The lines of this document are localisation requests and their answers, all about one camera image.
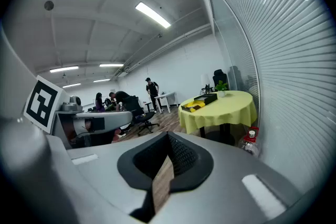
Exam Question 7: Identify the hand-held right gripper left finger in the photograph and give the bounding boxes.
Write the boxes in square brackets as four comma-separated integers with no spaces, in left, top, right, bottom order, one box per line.
[67,131,174,224]

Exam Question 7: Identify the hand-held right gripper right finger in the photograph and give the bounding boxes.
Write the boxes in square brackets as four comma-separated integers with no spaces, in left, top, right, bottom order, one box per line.
[151,131,302,224]

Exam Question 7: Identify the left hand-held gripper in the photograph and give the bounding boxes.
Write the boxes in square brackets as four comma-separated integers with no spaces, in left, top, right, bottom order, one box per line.
[23,75,133,150]

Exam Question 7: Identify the black box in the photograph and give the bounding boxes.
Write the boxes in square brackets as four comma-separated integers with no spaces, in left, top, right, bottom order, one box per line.
[181,92,218,113]

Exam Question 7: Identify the black office chair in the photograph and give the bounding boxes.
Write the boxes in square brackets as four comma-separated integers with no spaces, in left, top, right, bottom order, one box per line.
[130,96,160,136]
[212,69,228,88]

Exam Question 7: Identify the clear plastic bottle red cap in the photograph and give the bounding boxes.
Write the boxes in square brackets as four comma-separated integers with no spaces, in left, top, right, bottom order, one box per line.
[238,126,260,157]

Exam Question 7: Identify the white rectangular table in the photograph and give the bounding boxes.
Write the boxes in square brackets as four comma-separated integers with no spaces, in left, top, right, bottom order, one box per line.
[154,91,178,114]

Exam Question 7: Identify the round table with yellow tablecloth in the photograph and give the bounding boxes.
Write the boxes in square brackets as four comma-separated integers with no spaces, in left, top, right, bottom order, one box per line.
[178,90,258,146]

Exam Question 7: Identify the green potted plant white pot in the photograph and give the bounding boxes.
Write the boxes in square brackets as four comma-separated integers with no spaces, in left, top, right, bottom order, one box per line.
[214,80,228,98]

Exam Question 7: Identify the white ceiling pipes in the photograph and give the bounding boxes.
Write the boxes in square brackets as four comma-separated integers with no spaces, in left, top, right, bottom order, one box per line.
[112,23,212,80]

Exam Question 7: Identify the silver fisheye gripper camera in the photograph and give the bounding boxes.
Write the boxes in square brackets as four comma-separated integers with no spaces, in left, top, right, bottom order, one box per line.
[62,95,83,112]

